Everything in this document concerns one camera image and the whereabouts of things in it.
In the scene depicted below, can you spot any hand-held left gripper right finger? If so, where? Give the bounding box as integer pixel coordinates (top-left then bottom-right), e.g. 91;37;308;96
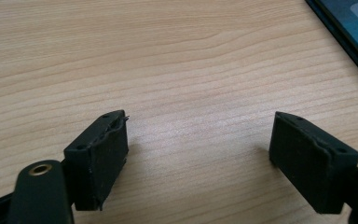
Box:
268;111;358;215

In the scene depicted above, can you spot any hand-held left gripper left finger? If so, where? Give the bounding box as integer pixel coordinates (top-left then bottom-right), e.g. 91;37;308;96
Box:
63;109;130;212

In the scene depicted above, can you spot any dark blue picture book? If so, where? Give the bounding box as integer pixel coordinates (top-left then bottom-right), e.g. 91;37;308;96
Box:
304;0;358;91

